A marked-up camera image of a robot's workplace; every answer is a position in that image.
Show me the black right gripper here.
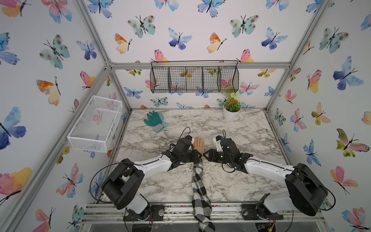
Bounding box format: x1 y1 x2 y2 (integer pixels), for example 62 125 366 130
201 148 232 165

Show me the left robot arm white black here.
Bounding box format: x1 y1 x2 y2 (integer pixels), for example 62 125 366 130
101 135 201 215

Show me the black white plaid sleeve forearm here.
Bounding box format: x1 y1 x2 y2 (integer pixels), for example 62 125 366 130
191 159 215 232

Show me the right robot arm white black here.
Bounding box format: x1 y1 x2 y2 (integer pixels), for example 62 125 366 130
203 136 328 218

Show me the mannequin hand with long nails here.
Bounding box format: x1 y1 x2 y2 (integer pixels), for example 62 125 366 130
193 137 205 154

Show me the green grey work glove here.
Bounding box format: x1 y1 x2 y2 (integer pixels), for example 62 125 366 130
144 111 165 133

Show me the potted plant white pot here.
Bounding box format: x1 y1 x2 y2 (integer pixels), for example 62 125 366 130
223 91 242 121

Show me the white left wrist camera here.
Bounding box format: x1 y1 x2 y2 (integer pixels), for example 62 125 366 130
186 135 195 144

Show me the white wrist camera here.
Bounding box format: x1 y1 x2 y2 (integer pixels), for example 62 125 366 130
186 135 195 144
213 135 224 152

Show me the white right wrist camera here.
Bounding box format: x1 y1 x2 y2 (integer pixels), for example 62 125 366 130
213 135 224 152

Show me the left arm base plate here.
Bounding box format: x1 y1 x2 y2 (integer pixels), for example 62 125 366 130
123 205 165 221

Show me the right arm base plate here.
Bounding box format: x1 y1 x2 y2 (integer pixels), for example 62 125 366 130
241 203 284 220

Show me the black wire wall basket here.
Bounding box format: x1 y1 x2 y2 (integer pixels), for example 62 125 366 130
148 61 240 94

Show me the white mesh wall basket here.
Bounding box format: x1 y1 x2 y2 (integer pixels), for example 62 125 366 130
67 95 123 153

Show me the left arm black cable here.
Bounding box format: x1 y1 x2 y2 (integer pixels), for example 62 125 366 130
89 161 134 204

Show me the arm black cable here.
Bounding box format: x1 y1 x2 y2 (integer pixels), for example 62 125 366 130
289 171 337 232
89 161 134 204

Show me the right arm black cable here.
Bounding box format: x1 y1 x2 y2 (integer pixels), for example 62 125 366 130
289 171 337 232

